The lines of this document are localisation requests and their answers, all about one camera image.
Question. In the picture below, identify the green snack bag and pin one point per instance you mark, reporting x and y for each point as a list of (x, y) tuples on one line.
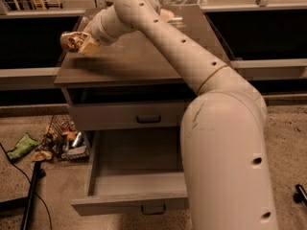
[(22, 147)]

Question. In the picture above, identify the closed grey upper drawer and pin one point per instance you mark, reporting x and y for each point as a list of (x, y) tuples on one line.
[(109, 116)]

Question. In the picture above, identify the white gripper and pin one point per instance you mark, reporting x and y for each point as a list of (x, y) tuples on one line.
[(97, 33)]

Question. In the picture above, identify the grey drawer cabinet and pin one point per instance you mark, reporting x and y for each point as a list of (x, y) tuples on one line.
[(129, 71)]

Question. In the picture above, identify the black wire basket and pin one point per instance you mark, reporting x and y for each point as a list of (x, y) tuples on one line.
[(59, 136)]

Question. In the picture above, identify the black caster wheel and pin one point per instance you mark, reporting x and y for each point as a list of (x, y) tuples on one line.
[(300, 196)]

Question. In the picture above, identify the white ceramic bowl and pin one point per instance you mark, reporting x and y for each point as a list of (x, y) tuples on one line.
[(166, 15)]

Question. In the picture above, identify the silver can in basket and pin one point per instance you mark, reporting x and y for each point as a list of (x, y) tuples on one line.
[(78, 141)]

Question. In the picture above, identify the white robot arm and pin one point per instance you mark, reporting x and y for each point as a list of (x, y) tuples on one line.
[(222, 140)]

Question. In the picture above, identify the open grey lower drawer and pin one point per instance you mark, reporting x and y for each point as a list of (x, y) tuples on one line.
[(134, 171)]

